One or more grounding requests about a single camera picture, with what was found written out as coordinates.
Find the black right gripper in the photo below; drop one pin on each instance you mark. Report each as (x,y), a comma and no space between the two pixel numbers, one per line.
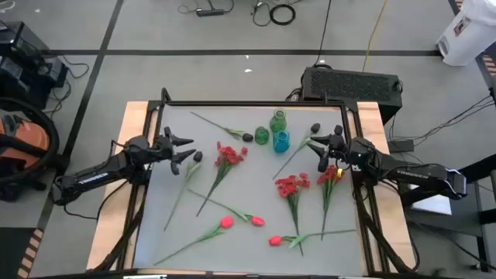
(337,151)

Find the black metal side stand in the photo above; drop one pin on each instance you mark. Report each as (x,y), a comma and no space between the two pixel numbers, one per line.
(465,217)

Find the white bin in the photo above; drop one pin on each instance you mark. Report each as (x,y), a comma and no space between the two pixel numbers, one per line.
(469,38)

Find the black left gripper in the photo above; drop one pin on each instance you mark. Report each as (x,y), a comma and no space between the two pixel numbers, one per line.
(162,149)

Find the black perforated computer case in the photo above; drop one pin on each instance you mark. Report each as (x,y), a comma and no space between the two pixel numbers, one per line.
(348,87)

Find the black artificial tulip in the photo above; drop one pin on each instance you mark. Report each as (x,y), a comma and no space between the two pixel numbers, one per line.
(198,156)
(248,137)
(315,128)

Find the blue glass vase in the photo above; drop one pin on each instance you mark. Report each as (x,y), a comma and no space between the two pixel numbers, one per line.
(281,142)

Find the yellow tape tag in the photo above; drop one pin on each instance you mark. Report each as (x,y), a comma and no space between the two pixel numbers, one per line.
(339,173)

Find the tall green glass vase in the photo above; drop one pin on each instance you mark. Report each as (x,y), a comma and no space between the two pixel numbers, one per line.
(278,123)

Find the striped hazard floor tape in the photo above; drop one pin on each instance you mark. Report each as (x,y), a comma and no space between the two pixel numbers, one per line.
(491,66)
(29,253)

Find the grey table mat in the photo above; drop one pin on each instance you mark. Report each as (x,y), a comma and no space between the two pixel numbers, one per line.
(248,248)

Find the orange and black vacuum cleaner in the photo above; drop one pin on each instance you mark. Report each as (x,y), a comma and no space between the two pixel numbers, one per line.
(27,139)

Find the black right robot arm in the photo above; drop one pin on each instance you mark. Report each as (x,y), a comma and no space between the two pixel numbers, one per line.
(410,174)

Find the black electronics box stack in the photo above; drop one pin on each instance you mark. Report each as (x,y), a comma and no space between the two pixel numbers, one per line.
(23,50)

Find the white paper sheet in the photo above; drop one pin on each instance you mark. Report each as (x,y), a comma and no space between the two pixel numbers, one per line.
(430,205)

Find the black power adapter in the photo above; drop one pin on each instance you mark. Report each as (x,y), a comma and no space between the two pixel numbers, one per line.
(401,146)

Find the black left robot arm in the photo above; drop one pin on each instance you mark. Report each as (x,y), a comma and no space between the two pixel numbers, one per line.
(116,164)

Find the red blossom flower bunch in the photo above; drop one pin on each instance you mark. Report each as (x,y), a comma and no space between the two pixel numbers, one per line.
(230,155)
(327,176)
(290,187)

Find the red artificial tulip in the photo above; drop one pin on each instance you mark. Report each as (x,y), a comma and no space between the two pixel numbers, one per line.
(257,221)
(227,222)
(275,241)

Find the black power strip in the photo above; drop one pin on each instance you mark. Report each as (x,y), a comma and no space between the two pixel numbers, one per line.
(209,12)

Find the small round green glass vase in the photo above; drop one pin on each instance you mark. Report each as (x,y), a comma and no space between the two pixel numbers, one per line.
(262,135)

